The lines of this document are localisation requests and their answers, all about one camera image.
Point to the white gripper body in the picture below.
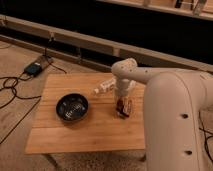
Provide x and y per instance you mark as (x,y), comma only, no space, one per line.
(123,88)

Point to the red pepper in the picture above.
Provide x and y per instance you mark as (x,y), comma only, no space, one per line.
(120,105)

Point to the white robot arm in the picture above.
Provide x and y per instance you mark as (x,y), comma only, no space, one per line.
(172,101)

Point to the white tube package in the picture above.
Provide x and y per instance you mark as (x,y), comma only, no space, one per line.
(105,86)

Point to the black rectangular box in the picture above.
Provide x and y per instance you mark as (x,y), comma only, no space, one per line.
(127,109)

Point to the wooden table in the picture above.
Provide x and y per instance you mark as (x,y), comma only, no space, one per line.
(100,130)

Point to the dark round bowl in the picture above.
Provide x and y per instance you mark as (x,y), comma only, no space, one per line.
(72,107)

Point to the black power adapter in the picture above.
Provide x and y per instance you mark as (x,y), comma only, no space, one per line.
(33,69)

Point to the upper wooden shelf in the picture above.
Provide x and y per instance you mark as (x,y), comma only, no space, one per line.
(200,9)

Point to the long wall rail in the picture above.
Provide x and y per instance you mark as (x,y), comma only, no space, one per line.
(108,47)

